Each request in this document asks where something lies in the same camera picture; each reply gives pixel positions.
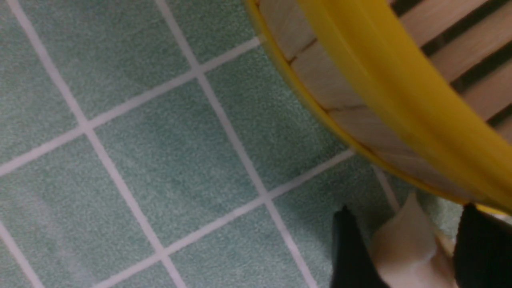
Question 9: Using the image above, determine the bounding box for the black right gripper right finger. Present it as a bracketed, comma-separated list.
[454, 204, 512, 288]

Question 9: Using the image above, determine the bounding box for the bamboo steamer tray yellow rim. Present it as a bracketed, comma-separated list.
[245, 0, 512, 214]

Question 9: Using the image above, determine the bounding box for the green checkered tablecloth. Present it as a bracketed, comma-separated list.
[0, 0, 512, 288]

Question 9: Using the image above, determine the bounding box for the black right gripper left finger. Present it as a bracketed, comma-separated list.
[330, 206, 388, 288]

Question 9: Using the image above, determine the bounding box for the white dumpling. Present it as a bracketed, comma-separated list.
[370, 193, 458, 288]

